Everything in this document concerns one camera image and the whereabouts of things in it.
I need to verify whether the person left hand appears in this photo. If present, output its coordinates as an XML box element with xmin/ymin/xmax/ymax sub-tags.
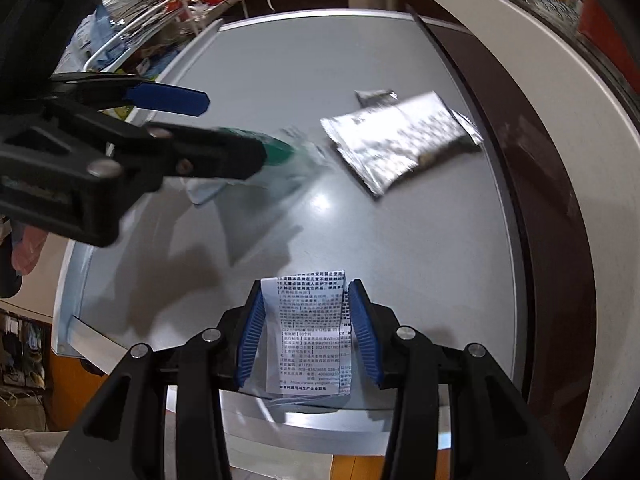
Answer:
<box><xmin>12</xmin><ymin>224</ymin><xmax>48</xmax><ymax>275</ymax></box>

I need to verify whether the white wire rack cart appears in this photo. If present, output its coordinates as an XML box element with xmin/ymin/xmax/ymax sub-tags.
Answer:
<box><xmin>55</xmin><ymin>0</ymin><xmax>248</xmax><ymax>73</ymax></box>

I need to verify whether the small torn foil piece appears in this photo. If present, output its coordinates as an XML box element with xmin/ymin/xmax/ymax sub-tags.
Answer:
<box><xmin>355</xmin><ymin>89</ymin><xmax>398</xmax><ymax>108</ymax></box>

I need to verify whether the white printed receipt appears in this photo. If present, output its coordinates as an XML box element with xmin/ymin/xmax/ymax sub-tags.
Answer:
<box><xmin>240</xmin><ymin>270</ymin><xmax>352</xmax><ymax>404</ymax></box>

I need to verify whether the silver foil packet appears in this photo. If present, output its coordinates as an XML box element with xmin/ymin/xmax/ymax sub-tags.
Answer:
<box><xmin>321</xmin><ymin>92</ymin><xmax>483</xmax><ymax>198</ymax></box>

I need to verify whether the clear green zip bag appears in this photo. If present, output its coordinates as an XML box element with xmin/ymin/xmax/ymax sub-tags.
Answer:
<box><xmin>180</xmin><ymin>128</ymin><xmax>329</xmax><ymax>207</ymax></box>

